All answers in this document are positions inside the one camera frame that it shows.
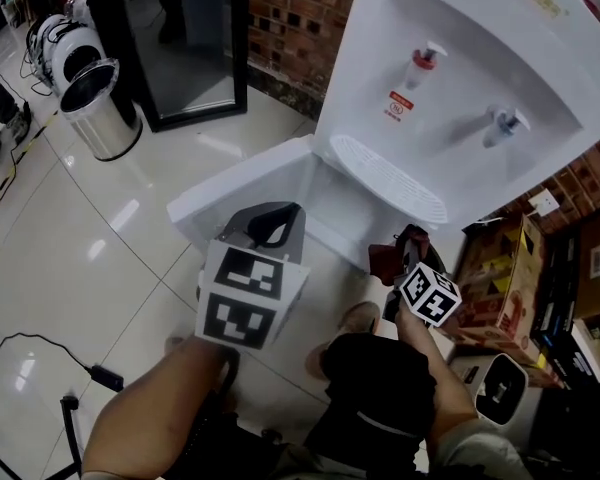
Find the person's left leg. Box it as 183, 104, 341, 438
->
164, 397, 291, 480

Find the person's right leg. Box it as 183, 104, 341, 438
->
304, 332, 439, 464

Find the brown cloth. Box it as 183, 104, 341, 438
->
368, 223, 431, 289

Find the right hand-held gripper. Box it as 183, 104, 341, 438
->
393, 237, 463, 328

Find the steel trash bin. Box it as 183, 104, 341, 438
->
59, 57, 144, 163

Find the person's brown right shoe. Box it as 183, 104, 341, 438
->
304, 301, 381, 382

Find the white drip tray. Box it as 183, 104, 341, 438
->
328, 134, 449, 225

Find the black and white carton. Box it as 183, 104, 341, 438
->
569, 317, 600, 384

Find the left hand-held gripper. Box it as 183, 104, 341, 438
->
194, 201, 311, 352

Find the black carton with blue stripe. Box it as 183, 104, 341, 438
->
532, 232, 581, 374

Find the red warning sticker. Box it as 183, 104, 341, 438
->
382, 90, 415, 119

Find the black power adapter with cable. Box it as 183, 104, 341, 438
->
0, 332, 125, 392

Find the white wall socket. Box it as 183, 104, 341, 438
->
528, 189, 561, 218

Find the yellow black striped tape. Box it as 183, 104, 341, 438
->
0, 110, 61, 229

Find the black glass-door fridge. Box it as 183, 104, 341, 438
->
87, 0, 251, 133

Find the person's light shirt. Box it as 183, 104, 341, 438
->
279, 417, 531, 480

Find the person's left forearm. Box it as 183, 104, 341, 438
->
82, 335, 241, 477

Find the white water dispenser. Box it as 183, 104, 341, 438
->
166, 0, 600, 274

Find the white round device with cables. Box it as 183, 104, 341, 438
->
25, 13, 106, 94

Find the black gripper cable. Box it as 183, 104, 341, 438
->
214, 347, 241, 404

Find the person's leg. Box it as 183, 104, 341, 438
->
164, 397, 291, 480
304, 332, 439, 464

